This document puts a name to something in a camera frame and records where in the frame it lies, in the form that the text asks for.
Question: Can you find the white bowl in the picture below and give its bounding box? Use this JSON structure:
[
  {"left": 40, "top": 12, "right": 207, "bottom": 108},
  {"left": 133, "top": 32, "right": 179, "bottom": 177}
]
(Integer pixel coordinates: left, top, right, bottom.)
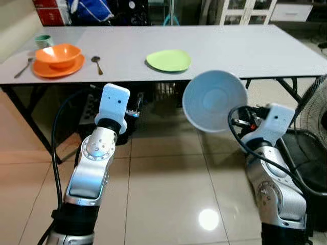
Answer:
[{"left": 182, "top": 70, "right": 249, "bottom": 134}]

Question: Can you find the black floor fan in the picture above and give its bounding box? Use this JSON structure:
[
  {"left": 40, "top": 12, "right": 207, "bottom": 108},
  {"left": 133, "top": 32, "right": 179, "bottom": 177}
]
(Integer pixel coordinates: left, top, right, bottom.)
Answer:
[{"left": 289, "top": 74, "right": 327, "bottom": 154}]

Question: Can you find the green plate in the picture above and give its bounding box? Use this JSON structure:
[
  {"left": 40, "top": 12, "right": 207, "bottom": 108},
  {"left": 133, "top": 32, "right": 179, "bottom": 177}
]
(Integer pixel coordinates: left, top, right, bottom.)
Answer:
[{"left": 146, "top": 50, "right": 192, "bottom": 72}]

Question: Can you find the bronze metal spoon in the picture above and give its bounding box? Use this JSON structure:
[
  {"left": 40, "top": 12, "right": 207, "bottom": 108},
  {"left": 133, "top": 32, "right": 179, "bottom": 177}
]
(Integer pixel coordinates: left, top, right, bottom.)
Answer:
[{"left": 91, "top": 56, "right": 104, "bottom": 76}]

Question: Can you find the orange plate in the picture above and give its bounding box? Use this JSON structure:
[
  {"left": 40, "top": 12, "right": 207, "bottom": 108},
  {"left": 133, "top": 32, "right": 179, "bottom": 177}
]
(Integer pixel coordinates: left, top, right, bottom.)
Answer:
[{"left": 32, "top": 53, "right": 85, "bottom": 79}]

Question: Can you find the black shelf unit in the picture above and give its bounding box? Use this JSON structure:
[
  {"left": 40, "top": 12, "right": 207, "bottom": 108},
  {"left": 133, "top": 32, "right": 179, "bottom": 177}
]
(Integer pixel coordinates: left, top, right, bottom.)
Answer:
[{"left": 110, "top": 0, "right": 172, "bottom": 26}]

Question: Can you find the orange bowl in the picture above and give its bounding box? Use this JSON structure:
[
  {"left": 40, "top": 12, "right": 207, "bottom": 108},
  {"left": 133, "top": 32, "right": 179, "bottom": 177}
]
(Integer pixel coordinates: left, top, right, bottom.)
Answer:
[{"left": 35, "top": 43, "right": 82, "bottom": 70}]

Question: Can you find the blue bag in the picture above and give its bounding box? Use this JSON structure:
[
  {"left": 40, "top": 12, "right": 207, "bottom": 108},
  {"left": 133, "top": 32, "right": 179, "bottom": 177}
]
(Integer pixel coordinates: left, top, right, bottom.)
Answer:
[{"left": 69, "top": 0, "right": 114, "bottom": 23}]

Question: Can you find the white drawer box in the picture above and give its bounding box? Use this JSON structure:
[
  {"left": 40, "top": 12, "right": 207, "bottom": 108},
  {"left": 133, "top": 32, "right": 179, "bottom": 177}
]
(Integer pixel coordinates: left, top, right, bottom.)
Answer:
[{"left": 270, "top": 4, "right": 313, "bottom": 22}]

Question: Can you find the white glass door cabinet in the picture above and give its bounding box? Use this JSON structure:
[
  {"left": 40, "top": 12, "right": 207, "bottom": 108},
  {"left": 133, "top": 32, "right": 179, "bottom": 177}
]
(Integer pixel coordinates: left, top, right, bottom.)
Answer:
[{"left": 220, "top": 0, "right": 279, "bottom": 26}]

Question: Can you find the green mug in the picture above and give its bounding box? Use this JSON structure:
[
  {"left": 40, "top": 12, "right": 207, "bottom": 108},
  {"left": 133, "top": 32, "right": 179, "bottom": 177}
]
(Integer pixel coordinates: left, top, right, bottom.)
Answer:
[{"left": 34, "top": 34, "right": 54, "bottom": 49}]

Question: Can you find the silver metal spoon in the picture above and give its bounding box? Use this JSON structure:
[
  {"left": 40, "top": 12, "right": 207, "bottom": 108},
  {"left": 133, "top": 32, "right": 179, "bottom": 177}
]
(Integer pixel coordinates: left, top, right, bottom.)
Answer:
[{"left": 14, "top": 57, "right": 34, "bottom": 79}]

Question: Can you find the red box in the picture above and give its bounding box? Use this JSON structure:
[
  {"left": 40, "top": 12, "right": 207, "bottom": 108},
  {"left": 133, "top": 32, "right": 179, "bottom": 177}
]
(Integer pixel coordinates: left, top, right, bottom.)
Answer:
[{"left": 32, "top": 0, "right": 69, "bottom": 26}]

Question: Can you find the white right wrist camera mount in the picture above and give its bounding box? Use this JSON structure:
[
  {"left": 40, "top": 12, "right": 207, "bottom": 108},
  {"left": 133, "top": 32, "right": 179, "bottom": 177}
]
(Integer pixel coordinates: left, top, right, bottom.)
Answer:
[{"left": 240, "top": 103, "right": 296, "bottom": 150}]

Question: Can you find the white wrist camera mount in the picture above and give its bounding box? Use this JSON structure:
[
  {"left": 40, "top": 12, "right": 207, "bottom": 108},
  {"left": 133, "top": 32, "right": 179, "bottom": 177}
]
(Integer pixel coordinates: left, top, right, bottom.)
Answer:
[
  {"left": 95, "top": 83, "right": 131, "bottom": 135},
  {"left": 240, "top": 103, "right": 296, "bottom": 150}
]

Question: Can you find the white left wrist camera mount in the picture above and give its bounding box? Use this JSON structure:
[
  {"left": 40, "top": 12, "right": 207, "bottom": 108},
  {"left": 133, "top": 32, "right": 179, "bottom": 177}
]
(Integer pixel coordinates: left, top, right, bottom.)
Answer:
[{"left": 95, "top": 83, "right": 131, "bottom": 135}]

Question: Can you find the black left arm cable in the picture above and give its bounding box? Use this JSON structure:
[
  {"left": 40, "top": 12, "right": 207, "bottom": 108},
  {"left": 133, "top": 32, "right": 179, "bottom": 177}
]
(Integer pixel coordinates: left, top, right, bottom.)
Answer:
[{"left": 36, "top": 86, "right": 103, "bottom": 245}]

